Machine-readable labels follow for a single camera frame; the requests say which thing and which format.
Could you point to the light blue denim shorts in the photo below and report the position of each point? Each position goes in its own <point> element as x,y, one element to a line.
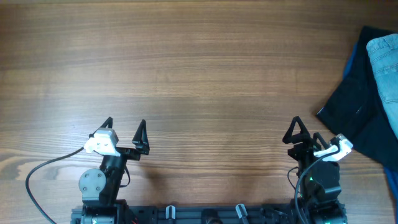
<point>382,53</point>

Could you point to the black garment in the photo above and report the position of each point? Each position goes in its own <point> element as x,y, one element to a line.
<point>355,109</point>

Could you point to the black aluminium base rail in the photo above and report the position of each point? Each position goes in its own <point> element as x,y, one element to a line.
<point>265,214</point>

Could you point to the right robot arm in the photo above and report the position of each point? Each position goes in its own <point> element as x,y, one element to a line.
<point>318,185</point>

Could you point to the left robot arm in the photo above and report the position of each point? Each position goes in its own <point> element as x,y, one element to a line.
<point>100,187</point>

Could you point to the blue garment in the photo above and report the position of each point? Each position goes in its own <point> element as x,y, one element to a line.
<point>391,176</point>

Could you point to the white rail clip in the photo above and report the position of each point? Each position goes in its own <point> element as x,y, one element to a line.
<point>170,212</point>
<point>242,213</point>

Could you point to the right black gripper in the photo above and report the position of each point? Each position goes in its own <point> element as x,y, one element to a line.
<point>308,146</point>

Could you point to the right white rail clip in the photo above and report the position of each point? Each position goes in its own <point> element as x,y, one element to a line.
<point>242,213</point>

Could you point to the left white rail clip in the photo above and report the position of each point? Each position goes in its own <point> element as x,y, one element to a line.
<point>170,212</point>

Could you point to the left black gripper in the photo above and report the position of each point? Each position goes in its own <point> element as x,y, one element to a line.
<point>139,140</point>

